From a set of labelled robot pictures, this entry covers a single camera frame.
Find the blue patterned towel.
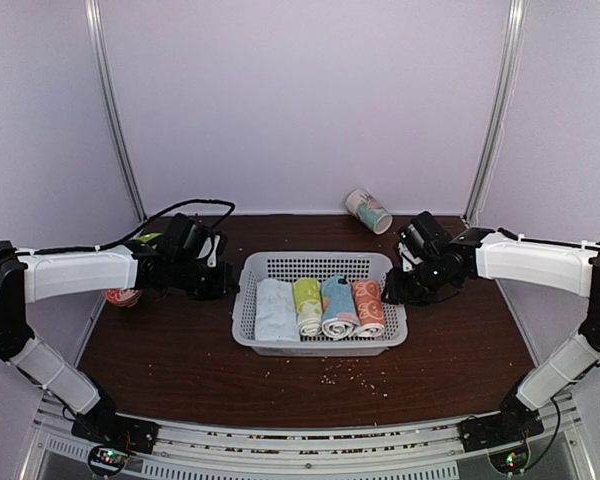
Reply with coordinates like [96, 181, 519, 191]
[321, 276, 360, 340]

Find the green plate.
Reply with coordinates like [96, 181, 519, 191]
[138, 233, 161, 245]

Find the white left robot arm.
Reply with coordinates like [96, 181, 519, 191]
[0, 214, 237, 444]

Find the teal patterned paper cup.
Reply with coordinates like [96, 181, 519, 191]
[345, 189, 393, 235]

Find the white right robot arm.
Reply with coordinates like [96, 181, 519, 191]
[382, 211, 600, 442]

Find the aluminium frame post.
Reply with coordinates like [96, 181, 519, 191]
[84, 0, 147, 221]
[462, 0, 527, 226]

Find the white plastic basket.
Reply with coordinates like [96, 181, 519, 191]
[232, 251, 408, 357]

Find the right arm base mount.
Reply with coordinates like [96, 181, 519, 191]
[458, 396, 544, 452]

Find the left aluminium frame post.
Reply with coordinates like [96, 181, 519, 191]
[84, 0, 147, 221]

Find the green rolled towel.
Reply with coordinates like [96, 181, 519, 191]
[293, 277, 323, 337]

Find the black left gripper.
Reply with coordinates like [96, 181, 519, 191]
[172, 256, 240, 302]

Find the orange bunny towel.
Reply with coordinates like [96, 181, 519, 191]
[352, 280, 386, 338]

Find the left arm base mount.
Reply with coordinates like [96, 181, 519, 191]
[68, 388, 159, 454]

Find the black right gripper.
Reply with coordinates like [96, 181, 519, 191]
[381, 256, 447, 306]

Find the white rolled towel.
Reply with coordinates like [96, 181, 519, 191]
[254, 278, 300, 342]

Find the right aluminium frame post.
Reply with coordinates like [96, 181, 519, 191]
[462, 0, 527, 226]

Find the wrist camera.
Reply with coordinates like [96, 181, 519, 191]
[396, 242, 421, 272]
[198, 232, 227, 268]

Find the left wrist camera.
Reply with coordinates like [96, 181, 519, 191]
[198, 232, 227, 268]

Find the front aluminium rail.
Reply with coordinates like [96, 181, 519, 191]
[19, 394, 596, 480]

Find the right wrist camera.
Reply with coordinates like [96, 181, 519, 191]
[396, 242, 421, 272]

